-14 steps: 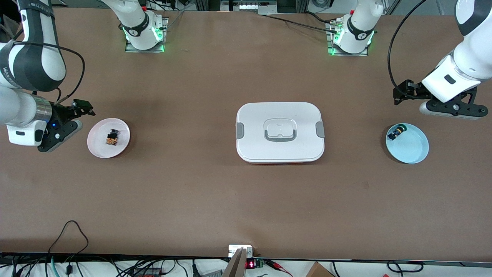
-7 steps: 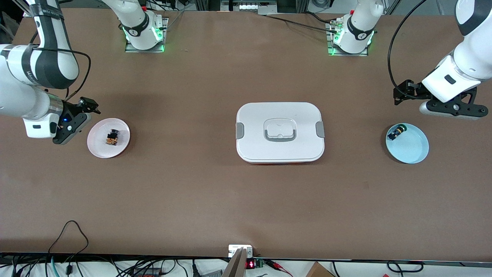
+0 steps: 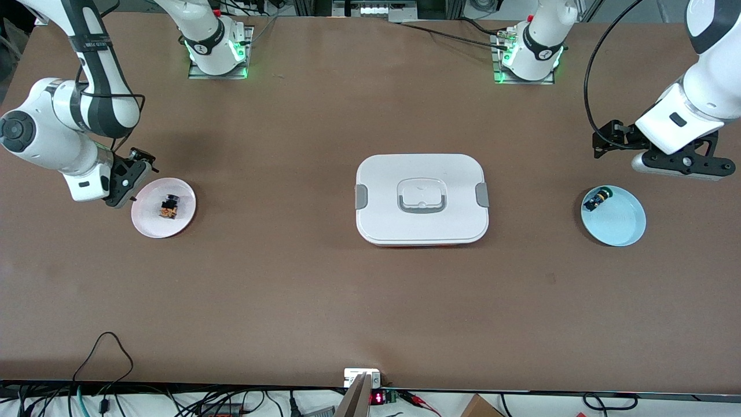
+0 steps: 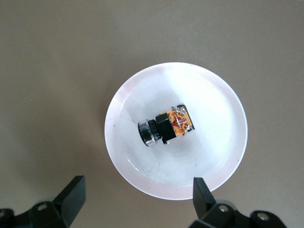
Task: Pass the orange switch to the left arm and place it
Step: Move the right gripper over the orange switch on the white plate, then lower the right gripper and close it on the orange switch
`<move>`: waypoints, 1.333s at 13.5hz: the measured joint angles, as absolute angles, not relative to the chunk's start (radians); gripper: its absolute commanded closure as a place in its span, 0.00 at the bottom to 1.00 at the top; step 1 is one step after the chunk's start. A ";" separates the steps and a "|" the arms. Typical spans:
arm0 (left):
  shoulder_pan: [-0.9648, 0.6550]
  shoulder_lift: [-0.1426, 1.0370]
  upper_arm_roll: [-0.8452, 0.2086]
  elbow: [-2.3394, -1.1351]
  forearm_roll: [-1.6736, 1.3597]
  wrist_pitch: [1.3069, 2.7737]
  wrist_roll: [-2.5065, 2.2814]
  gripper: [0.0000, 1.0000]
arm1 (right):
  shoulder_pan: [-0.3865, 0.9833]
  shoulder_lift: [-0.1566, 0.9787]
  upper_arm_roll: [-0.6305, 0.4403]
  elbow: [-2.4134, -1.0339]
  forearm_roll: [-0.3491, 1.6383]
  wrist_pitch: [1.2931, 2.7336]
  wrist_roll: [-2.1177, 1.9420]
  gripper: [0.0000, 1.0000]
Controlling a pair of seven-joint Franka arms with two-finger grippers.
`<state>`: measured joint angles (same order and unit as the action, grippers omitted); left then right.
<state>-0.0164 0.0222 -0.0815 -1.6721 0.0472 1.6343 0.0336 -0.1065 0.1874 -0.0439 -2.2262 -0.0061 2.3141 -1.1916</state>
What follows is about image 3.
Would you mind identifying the white lunch box grey clips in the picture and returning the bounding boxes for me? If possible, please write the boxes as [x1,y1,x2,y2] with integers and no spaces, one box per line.
[354,153,490,248]

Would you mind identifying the brown cardboard box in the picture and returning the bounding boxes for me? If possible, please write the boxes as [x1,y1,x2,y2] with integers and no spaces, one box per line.
[460,394,505,417]

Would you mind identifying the pink round plate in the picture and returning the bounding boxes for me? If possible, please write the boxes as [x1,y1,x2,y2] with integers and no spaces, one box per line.
[131,177,197,239]

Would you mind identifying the light blue round plate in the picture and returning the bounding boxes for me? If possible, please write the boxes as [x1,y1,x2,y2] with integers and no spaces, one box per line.
[581,185,647,247]

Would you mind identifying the small white block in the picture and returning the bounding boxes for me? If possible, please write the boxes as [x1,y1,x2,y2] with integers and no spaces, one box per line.
[344,368,381,389]

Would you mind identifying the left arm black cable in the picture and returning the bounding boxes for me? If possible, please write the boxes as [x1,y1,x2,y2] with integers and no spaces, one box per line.
[583,0,645,148]

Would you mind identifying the green black switch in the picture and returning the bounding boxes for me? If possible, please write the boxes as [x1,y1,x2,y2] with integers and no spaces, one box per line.
[584,187,614,212]

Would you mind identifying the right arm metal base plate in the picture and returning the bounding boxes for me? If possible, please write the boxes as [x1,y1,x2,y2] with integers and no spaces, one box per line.
[188,26,254,80]

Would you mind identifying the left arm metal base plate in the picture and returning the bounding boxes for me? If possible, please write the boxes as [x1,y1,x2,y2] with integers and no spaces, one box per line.
[491,32,555,86]

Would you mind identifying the black looped cable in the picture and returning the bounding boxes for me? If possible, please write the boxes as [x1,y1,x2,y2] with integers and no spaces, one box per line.
[72,331,135,417]

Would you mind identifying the long black table cable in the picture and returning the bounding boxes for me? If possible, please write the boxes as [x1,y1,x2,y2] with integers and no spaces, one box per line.
[398,21,513,53]

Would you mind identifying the silver aluminium frame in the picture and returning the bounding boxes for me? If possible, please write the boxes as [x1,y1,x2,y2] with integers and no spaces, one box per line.
[331,0,419,19]

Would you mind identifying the grey metal post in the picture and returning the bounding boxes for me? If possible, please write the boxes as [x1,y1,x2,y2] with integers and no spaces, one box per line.
[335,372,372,417]

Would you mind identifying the red clip wires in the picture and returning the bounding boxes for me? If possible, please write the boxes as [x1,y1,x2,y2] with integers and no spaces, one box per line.
[402,390,442,415]

